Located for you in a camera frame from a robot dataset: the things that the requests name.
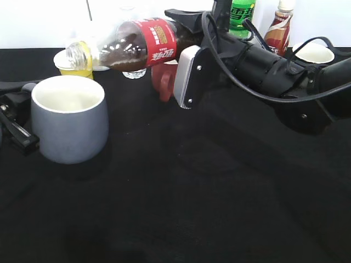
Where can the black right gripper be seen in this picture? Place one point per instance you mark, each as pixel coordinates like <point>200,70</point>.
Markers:
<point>234,63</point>

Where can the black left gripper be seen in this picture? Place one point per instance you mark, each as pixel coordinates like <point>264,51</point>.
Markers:
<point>15,112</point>

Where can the cola bottle red label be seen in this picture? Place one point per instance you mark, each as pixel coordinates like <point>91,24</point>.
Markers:
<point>132,45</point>

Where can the grey ceramic mug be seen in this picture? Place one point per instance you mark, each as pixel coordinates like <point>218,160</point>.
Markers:
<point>69,116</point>

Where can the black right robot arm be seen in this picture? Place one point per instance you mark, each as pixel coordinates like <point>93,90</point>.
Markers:
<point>306,99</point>

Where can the green sprite bottle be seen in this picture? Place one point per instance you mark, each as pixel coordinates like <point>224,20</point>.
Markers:
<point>240,10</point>

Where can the yellow paper cup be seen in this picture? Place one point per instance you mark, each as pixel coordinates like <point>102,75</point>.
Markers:
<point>62,63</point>

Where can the red ceramic mug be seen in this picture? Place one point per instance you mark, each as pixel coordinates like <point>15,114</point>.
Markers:
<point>163,77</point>

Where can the clear water bottle green label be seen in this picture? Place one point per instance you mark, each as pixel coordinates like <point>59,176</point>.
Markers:
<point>129,12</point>

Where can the white ceramic mug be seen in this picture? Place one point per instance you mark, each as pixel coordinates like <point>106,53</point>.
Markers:
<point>96,33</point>

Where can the brown nescafe coffee bottle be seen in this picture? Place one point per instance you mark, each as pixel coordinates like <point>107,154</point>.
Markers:
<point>278,34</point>

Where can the black ceramic mug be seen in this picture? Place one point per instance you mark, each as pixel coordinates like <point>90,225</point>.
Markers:
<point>315,53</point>

